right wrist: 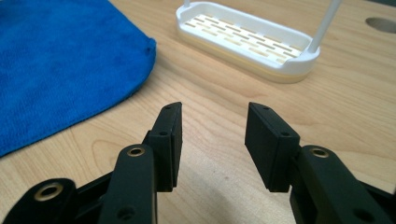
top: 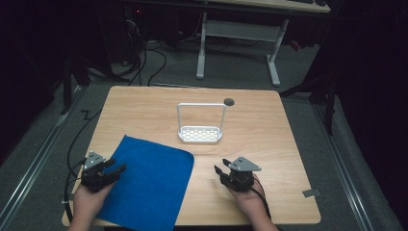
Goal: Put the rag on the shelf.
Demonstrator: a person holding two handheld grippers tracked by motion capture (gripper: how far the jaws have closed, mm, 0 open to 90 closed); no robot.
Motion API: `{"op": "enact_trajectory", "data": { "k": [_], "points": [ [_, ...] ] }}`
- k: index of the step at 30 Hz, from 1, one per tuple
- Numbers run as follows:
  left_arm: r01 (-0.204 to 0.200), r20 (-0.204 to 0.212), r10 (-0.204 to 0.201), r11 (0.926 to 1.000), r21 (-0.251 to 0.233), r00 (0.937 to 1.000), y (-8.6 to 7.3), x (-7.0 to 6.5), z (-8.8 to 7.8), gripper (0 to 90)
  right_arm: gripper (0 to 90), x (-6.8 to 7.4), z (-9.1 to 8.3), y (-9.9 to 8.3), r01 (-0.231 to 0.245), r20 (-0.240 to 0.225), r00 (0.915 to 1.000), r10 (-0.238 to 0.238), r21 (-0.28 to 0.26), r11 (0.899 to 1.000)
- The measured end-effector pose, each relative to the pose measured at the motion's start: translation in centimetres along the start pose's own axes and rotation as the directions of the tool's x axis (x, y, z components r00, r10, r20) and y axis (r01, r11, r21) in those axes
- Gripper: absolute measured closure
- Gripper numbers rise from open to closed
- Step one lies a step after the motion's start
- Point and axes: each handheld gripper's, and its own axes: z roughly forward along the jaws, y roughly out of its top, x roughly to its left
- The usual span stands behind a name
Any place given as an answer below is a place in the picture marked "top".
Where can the dark metal stand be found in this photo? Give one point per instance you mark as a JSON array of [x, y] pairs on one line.
[[324, 93], [66, 89]]

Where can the dark round table grommet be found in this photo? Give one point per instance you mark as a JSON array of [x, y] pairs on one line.
[[229, 102]]

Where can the blue cloth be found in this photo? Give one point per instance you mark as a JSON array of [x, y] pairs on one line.
[[150, 183]]

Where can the metal floor rail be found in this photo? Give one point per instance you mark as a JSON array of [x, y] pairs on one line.
[[343, 170], [35, 163]]

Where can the white-legged desk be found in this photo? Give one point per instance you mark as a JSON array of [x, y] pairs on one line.
[[239, 30]]

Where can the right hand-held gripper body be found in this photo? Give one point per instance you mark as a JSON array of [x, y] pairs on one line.
[[241, 178]]

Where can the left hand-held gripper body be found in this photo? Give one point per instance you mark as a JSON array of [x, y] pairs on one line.
[[93, 178]]

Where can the person's right hand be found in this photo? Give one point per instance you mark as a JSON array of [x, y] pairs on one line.
[[247, 199]]

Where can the person's left hand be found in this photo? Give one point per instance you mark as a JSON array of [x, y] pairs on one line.
[[87, 199]]

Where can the grey tape piece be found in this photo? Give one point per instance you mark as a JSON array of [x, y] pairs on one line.
[[311, 192]]

